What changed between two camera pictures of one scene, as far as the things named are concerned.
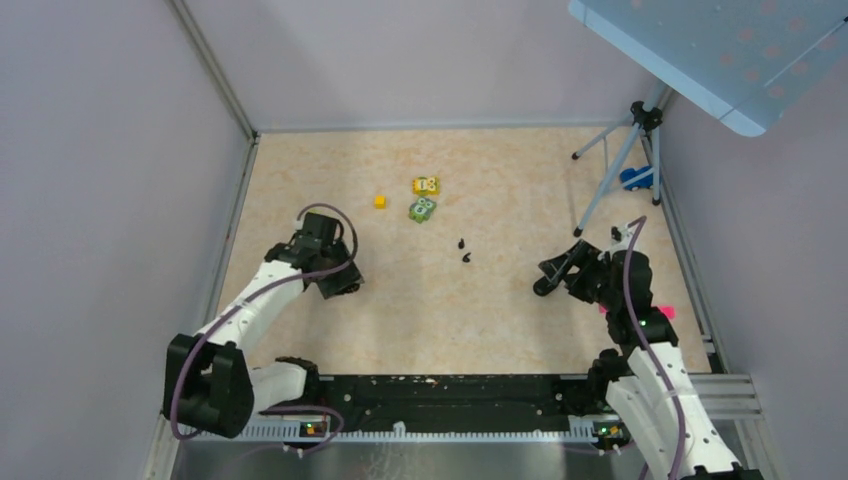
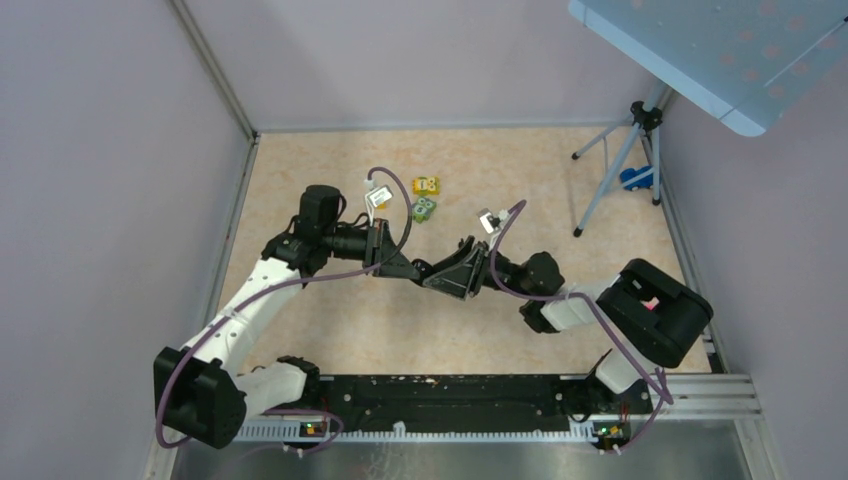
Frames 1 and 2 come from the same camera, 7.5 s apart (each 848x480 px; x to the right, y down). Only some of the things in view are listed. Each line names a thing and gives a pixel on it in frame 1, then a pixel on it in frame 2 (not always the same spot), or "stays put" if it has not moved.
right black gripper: [583, 253] -> [458, 278]
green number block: [421, 210] stays put
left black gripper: [334, 287] -> [379, 241]
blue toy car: [644, 182] stays put
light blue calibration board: [751, 59] stays put
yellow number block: [426, 186] stays put
